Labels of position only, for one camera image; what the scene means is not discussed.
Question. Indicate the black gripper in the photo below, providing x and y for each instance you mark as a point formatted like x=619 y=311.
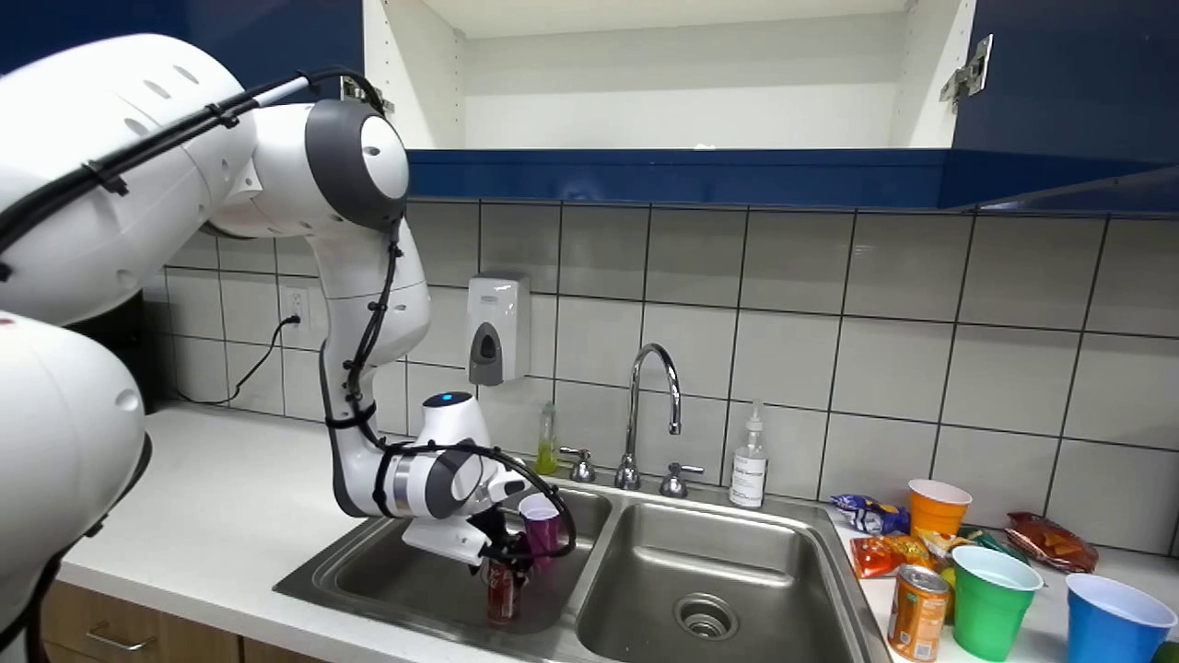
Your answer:
x=505 y=535

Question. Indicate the red Coca Cola can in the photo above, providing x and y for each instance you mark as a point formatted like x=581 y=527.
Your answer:
x=503 y=598

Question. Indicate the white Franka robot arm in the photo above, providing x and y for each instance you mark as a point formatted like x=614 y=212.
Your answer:
x=112 y=233

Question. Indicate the wooden base cabinet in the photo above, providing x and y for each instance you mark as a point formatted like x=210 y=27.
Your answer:
x=158 y=638

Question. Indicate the orange soda can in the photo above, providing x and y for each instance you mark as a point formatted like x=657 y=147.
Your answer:
x=917 y=614

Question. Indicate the metal cabinet hinge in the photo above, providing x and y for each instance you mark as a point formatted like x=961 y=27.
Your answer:
x=971 y=70
x=355 y=85

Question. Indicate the blue cabinet door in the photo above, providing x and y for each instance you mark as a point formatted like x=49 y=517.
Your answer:
x=1082 y=76
x=269 y=39

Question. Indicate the purple plastic cup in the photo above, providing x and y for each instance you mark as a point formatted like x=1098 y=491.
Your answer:
x=546 y=530

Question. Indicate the green dish soap bottle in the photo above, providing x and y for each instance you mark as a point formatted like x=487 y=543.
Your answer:
x=546 y=454

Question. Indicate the stainless steel double sink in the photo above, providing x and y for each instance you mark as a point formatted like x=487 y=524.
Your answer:
x=686 y=575

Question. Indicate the chrome gooseneck faucet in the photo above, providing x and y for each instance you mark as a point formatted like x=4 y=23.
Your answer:
x=635 y=416

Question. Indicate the clear pump soap bottle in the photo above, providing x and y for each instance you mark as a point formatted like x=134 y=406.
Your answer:
x=749 y=474

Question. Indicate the blue snack bag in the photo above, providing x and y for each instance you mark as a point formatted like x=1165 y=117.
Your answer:
x=866 y=514

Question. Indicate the orange snack bag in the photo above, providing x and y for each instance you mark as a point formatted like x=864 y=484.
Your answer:
x=884 y=552

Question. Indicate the black countertop appliance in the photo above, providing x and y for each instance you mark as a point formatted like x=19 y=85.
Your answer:
x=134 y=356

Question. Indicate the orange plastic cup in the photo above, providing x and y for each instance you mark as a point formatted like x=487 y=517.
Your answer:
x=938 y=509

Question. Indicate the green snack bag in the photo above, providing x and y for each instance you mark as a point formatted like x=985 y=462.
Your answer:
x=990 y=539

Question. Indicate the green plastic cup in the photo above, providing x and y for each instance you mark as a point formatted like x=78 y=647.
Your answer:
x=990 y=610

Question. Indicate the red-brown snack bag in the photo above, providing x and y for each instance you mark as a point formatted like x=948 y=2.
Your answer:
x=1050 y=539

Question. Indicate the blue plastic cup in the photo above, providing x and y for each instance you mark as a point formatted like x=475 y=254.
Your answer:
x=1109 y=627

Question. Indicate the white wall soap dispenser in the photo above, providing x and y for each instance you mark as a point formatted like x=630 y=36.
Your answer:
x=495 y=324

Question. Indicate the white wall outlet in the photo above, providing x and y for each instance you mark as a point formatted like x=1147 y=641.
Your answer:
x=293 y=304

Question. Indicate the open blue wall cabinet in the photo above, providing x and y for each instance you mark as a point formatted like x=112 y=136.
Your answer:
x=739 y=112

